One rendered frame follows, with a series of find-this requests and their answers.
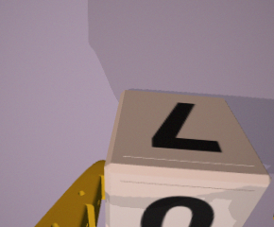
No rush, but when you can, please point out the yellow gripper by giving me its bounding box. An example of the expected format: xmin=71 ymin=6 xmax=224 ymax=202
xmin=35 ymin=160 xmax=106 ymax=227

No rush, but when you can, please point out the beige cube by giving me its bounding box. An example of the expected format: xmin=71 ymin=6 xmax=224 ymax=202
xmin=104 ymin=90 xmax=272 ymax=227

